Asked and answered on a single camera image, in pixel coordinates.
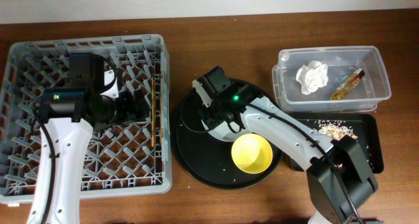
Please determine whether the white tissue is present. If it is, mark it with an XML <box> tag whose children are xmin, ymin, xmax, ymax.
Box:
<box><xmin>296</xmin><ymin>61</ymin><xmax>329</xmax><ymax>95</ymax></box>

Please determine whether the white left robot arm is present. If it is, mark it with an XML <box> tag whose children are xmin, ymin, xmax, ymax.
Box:
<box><xmin>27</xmin><ymin>88</ymin><xmax>151</xmax><ymax>223</ymax></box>

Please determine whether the brown snack wrapper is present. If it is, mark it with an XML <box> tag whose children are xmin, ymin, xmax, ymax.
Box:
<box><xmin>330</xmin><ymin>68</ymin><xmax>365</xmax><ymax>100</ymax></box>

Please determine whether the black rectangular tray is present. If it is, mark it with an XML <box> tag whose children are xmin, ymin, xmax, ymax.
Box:
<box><xmin>290</xmin><ymin>112</ymin><xmax>384</xmax><ymax>174</ymax></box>

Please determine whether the white round plate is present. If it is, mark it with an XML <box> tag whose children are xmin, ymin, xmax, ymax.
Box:
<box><xmin>209</xmin><ymin>121</ymin><xmax>249</xmax><ymax>142</ymax></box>

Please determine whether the clear plastic bin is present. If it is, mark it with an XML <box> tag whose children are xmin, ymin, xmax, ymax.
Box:
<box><xmin>272</xmin><ymin>46</ymin><xmax>392</xmax><ymax>112</ymax></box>

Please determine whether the yellow bowl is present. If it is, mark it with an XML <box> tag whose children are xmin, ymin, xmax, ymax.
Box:
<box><xmin>231</xmin><ymin>134</ymin><xmax>273</xmax><ymax>174</ymax></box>

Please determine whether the food scraps pile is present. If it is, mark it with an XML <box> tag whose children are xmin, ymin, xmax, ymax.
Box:
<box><xmin>318</xmin><ymin>123</ymin><xmax>358</xmax><ymax>140</ymax></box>

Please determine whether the round black tray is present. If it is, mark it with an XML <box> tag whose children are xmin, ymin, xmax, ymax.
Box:
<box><xmin>170</xmin><ymin>90</ymin><xmax>284</xmax><ymax>189</ymax></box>

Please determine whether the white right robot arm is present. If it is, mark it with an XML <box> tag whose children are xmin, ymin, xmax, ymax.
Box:
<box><xmin>194</xmin><ymin>83</ymin><xmax>378</xmax><ymax>223</ymax></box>

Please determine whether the grey dishwasher rack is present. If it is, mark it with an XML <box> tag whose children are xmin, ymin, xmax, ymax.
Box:
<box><xmin>1</xmin><ymin>34</ymin><xmax>172</xmax><ymax>204</ymax></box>

